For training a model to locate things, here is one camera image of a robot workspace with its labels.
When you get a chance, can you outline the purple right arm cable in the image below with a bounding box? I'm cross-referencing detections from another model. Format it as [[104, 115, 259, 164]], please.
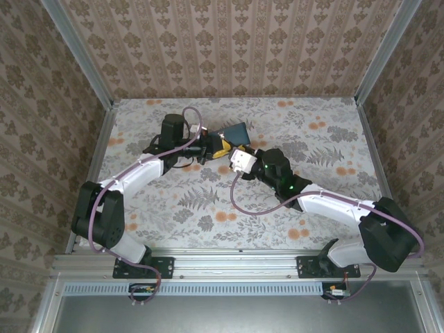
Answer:
[[229, 173, 425, 306]]

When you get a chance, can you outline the aluminium frame profile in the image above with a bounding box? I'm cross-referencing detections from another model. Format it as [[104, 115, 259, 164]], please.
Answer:
[[30, 273, 67, 333], [410, 277, 438, 333]]

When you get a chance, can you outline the starry night print tin box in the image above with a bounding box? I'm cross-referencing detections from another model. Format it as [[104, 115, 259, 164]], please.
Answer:
[[207, 120, 253, 148]]

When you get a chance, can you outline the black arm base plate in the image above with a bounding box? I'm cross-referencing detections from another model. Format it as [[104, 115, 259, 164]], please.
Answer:
[[112, 255, 174, 280], [296, 255, 361, 280]]

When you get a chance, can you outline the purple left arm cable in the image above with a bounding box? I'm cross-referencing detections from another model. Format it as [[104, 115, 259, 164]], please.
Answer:
[[86, 106, 206, 308]]

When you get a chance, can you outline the wide aluminium frame rail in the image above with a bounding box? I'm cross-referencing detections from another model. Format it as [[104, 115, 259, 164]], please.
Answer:
[[51, 251, 429, 280]]

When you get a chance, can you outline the floral patterned table cover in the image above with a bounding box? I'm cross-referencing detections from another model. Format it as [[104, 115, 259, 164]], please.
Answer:
[[79, 98, 400, 250]]

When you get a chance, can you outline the small cable connector module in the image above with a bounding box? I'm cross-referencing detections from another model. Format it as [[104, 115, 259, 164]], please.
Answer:
[[128, 282, 157, 302], [321, 282, 352, 301]]

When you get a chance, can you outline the aluminium frame post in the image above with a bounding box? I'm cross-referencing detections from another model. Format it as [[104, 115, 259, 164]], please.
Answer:
[[354, 0, 423, 105], [40, 0, 116, 109]]

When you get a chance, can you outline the grey metal sheet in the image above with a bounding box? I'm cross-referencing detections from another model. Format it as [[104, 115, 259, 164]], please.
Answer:
[[51, 280, 427, 333]]

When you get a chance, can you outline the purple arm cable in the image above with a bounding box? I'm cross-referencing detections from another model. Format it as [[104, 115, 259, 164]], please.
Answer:
[[86, 106, 206, 308], [229, 173, 425, 306]]

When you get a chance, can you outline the slotted grey cable duct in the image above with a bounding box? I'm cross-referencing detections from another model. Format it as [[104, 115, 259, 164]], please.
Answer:
[[63, 281, 352, 298]]

